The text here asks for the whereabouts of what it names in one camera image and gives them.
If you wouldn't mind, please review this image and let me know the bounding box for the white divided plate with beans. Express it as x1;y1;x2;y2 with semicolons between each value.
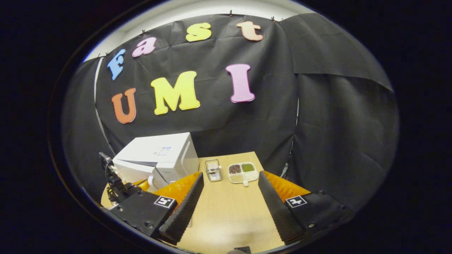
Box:
227;162;260;187

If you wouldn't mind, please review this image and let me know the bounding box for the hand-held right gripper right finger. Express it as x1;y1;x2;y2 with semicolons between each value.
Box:
257;171;355;246

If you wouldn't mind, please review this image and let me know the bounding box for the white microwave oven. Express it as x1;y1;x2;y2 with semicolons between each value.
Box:
112;132;200;193

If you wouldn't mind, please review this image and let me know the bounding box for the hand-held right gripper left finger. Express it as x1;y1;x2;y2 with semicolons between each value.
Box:
104;172;205;246

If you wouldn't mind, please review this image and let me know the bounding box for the small metal wire basket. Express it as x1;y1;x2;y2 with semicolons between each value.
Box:
204;158;223;182

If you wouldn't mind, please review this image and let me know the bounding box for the black backdrop cloth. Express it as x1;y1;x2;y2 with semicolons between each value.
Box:
62;13;400;213

